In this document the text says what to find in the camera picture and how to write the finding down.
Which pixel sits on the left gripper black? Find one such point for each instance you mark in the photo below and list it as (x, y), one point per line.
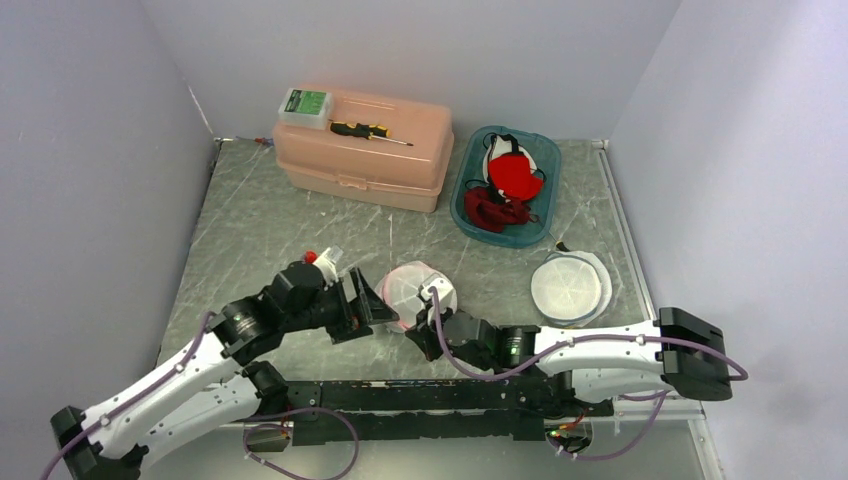
(365, 308)

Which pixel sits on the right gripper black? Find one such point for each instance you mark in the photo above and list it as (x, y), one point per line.
(423, 334)

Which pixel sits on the pink-trimmed mesh laundry bag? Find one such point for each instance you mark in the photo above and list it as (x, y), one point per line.
(400, 289)

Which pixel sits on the white mesh laundry bag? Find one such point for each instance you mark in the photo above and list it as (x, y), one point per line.
(571, 289)

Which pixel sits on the bright red bra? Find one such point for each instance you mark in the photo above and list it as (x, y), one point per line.
(515, 176)

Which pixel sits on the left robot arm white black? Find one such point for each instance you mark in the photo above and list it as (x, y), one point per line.
(218, 377)

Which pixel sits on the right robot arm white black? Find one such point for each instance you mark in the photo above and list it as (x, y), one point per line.
(677, 352)

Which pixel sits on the dark red bra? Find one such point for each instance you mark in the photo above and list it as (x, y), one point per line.
(489, 214)

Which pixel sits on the white black-trimmed bra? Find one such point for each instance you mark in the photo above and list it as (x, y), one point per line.
(500, 144)

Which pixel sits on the pink plastic toolbox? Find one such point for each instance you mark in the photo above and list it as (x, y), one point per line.
(372, 171)

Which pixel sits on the black yellow screwdriver on toolbox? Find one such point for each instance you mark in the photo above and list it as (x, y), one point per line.
(365, 131)

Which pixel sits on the clear green-label screw box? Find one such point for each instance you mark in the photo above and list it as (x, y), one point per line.
(306, 108)

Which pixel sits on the teal plastic bin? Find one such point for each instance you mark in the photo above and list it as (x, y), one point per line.
(548, 159)

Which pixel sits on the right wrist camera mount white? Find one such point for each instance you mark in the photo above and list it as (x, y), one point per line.
(444, 289)

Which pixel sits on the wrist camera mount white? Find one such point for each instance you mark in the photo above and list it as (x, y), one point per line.
(326, 262)
(444, 289)

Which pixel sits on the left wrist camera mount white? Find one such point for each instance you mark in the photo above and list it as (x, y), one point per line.
(326, 262)

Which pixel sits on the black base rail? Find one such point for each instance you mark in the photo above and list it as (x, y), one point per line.
(335, 411)

